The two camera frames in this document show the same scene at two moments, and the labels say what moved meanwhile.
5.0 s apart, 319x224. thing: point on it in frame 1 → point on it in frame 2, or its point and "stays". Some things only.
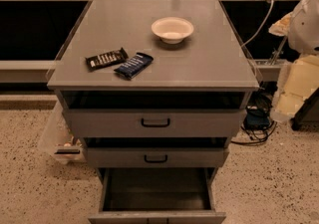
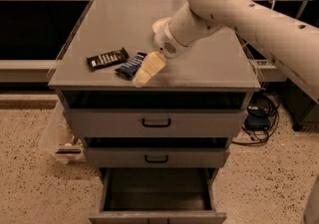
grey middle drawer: [157, 157] stays
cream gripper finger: [281, 27] → [163, 42]
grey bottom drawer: [157, 195] stays
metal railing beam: [25, 71] stays
